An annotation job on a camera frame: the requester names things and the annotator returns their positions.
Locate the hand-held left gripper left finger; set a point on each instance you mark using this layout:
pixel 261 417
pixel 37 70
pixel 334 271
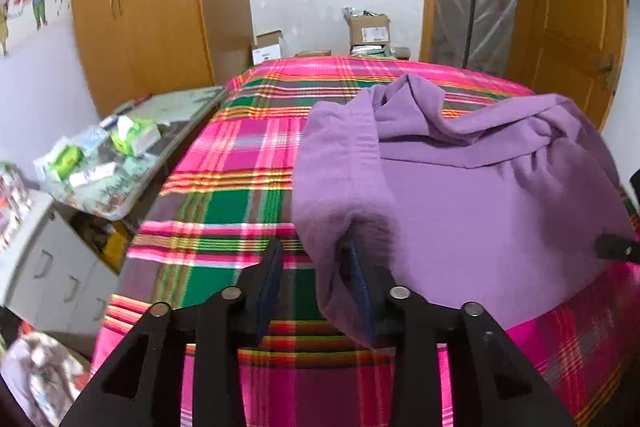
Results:
pixel 270 292

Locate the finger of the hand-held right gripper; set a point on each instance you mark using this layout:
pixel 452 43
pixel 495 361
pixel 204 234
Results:
pixel 612 246

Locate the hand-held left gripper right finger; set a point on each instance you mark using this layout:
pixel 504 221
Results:
pixel 362 294

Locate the purple fleece top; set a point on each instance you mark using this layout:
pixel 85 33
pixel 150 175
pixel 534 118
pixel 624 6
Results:
pixel 475 207

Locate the pink plaid bed sheet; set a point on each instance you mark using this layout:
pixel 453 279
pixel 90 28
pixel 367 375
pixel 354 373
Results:
pixel 240 147

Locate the metal door latch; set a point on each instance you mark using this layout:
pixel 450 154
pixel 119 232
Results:
pixel 610 72

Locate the glass-topped desk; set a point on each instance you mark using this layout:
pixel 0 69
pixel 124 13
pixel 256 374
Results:
pixel 185 107

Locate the green tissue box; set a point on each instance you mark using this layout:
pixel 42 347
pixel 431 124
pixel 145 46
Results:
pixel 135 137

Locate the white tube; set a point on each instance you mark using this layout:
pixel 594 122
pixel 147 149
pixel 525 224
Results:
pixel 92 174

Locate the white drawer cabinet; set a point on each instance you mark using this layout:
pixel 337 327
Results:
pixel 50 267

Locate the black marker pen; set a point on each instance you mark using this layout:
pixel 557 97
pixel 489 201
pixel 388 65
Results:
pixel 134 103

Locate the blue and white pack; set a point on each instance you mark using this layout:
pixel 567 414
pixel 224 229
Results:
pixel 92 139

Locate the small brown cardboard box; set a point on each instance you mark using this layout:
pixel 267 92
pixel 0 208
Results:
pixel 312 54

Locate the white cardboard box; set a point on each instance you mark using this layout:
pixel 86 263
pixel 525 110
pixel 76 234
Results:
pixel 267 49

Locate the green tissue pack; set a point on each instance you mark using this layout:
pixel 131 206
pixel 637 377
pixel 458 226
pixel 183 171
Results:
pixel 65 162

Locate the pile of plastic parcel bags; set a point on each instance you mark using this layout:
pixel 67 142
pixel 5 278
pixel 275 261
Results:
pixel 380 52

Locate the wooden door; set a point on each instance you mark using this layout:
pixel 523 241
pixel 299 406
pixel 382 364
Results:
pixel 565 7

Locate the white floral bedding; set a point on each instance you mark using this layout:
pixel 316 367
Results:
pixel 40 377

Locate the open brown cardboard box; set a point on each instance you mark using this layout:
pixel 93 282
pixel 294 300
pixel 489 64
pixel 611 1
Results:
pixel 367 29

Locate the cluster of small bottles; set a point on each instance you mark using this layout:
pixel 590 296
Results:
pixel 12 207

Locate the wooden wardrobe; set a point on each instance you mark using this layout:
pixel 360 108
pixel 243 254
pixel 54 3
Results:
pixel 150 7

